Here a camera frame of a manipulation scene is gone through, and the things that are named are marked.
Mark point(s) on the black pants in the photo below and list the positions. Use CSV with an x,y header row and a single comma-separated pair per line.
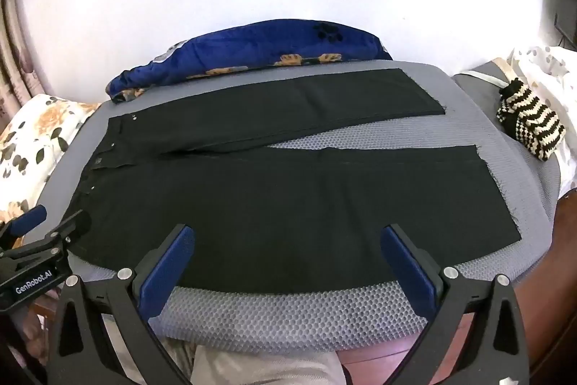
x,y
270,195

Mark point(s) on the person's leg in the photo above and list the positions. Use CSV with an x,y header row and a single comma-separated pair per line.
x,y
261,367

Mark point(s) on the white spotted bedding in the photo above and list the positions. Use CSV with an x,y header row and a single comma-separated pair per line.
x,y
554,69

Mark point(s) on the patterned curtain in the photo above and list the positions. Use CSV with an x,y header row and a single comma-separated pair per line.
x,y
18,64

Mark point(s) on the black and cream striped knit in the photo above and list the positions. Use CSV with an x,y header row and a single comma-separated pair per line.
x,y
532,123

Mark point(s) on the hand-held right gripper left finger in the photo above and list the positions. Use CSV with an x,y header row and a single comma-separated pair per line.
x,y
169,272

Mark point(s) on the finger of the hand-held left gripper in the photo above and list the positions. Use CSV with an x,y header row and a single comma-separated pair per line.
x,y
31,217
58,238

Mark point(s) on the floral pillow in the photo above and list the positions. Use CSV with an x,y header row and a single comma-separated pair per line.
x,y
36,132

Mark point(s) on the blue printed blanket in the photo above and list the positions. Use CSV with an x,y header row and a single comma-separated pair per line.
x,y
270,42

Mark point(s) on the grey mesh mat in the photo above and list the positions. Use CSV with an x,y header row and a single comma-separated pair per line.
x,y
293,317

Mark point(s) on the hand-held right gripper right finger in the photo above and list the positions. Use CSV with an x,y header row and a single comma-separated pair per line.
x,y
405,270

